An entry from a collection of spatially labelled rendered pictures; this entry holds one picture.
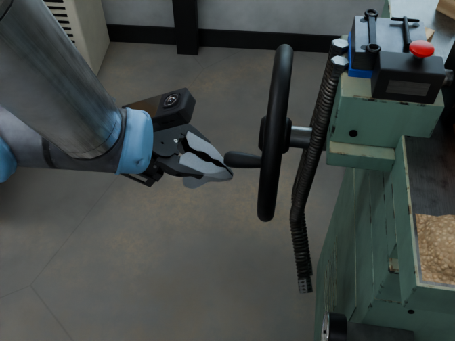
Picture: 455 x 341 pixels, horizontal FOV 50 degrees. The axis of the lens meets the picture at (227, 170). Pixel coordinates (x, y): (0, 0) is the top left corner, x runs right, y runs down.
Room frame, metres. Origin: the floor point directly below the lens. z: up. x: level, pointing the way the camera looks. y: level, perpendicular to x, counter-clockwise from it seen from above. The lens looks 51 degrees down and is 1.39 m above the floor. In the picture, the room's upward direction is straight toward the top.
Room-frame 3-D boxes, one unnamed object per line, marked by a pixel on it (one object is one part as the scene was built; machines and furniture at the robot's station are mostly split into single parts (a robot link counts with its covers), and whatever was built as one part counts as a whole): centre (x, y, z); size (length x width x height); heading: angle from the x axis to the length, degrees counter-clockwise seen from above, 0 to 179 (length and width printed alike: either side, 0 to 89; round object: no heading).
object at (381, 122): (0.54, -0.23, 0.91); 0.15 x 0.14 x 0.09; 171
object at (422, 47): (0.50, -0.24, 1.02); 0.03 x 0.03 x 0.01
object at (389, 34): (0.53, -0.22, 0.99); 0.13 x 0.11 x 0.06; 171
